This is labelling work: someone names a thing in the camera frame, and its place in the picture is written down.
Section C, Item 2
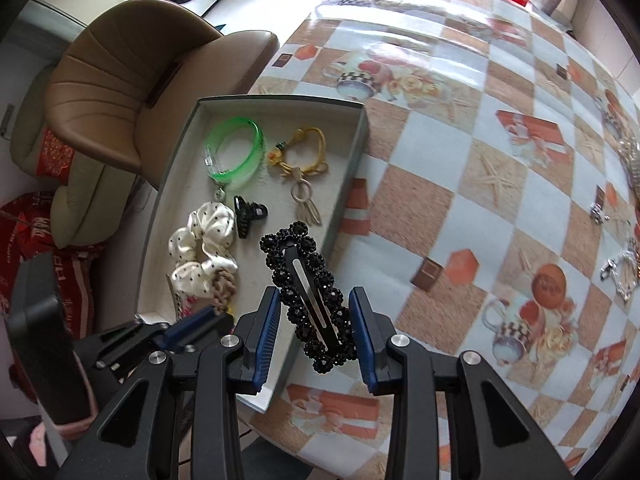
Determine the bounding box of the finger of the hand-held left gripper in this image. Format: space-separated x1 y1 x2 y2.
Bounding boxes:
165 305 236 353

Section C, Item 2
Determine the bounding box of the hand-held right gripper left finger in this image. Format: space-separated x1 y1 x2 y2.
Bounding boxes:
57 287 281 480

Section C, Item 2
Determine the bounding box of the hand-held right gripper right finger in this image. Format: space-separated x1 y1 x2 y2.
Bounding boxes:
350 287 571 480

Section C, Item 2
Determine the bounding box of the black beaded hair clip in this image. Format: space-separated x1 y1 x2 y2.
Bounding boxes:
259 220 359 374

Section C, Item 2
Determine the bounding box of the white polka dot scrunchie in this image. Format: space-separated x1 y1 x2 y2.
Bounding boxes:
167 201 239 297

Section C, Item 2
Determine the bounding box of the grey shallow tray box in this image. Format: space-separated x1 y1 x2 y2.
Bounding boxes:
134 95 371 414

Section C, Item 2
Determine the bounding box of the green translucent bangle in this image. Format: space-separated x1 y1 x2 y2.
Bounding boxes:
204 116 266 187

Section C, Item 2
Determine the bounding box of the pink cloth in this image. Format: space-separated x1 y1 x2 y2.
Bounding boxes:
27 377 99 467

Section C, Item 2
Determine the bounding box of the red printed blanket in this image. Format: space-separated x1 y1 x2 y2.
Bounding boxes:
0 191 107 406

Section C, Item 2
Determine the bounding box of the small black claw clip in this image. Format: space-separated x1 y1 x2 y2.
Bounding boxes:
232 194 269 240

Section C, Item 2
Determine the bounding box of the red patterned cushion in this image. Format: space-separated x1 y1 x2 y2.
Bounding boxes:
37 127 77 182

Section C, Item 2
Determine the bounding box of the checkered printed tablecloth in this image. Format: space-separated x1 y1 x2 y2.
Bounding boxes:
235 0 640 476

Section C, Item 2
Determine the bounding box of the brown leather armchair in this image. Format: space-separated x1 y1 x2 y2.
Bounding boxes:
10 0 279 248

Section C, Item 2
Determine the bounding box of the braided chain bracelet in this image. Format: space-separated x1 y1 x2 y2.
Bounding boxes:
209 267 239 314

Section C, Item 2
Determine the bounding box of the yellow braided bracelet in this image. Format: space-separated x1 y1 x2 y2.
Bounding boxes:
266 127 331 179

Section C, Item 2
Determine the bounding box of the clear crystal bead necklace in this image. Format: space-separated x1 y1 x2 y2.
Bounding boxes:
599 239 640 305

